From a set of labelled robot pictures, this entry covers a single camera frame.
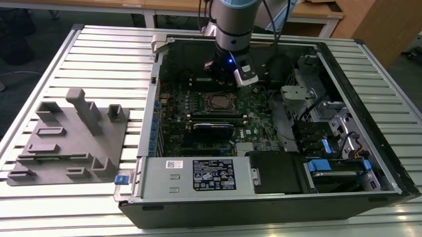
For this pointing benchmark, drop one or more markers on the silver CPU chip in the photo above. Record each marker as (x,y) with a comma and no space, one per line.
(220,102)

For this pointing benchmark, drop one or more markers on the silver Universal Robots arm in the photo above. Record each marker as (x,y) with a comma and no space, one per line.
(232,22)

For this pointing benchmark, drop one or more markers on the black RAM slot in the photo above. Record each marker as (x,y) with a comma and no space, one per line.
(217,121)
(233,115)

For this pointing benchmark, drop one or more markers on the grey case latch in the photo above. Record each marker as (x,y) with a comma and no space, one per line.
(157,42)

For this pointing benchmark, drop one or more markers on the black graphics card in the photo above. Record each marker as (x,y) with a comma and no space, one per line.
(212,133)

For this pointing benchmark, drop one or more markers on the silver drive cage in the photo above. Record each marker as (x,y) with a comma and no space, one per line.
(316,81)

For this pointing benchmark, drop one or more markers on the green motherboard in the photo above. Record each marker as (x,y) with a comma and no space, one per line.
(260,138)

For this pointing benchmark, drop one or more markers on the silver chipset heatsink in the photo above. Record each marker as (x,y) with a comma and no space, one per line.
(245,146)

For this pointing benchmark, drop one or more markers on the wooden desk white legs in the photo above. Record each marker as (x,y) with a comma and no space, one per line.
(65,2)
(312,12)

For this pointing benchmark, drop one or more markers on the black drive bay cage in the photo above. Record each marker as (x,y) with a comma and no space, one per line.
(311,135)

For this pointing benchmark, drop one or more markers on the blue plastic clip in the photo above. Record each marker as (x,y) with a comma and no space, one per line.
(326,145)
(366,165)

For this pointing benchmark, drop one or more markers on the blue disk carrier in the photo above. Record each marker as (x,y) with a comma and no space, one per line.
(318,165)

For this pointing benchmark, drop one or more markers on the silver power supply unit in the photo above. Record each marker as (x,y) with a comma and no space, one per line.
(155,182)

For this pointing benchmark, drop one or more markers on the wooden cabinet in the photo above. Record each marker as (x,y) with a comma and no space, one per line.
(379,24)

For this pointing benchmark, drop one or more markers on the grey parts rack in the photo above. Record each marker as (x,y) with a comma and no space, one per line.
(75,143)

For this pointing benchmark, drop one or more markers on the blue case latch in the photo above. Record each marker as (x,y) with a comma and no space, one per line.
(120,179)

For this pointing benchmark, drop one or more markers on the black PC case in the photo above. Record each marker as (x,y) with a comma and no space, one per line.
(229,217)

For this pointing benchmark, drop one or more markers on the black office chair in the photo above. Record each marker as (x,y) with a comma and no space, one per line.
(16,37)

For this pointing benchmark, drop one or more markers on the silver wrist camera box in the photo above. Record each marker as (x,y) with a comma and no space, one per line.
(245,75)

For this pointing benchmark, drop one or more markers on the silver drive bracket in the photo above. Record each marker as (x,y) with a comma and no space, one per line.
(292,95)

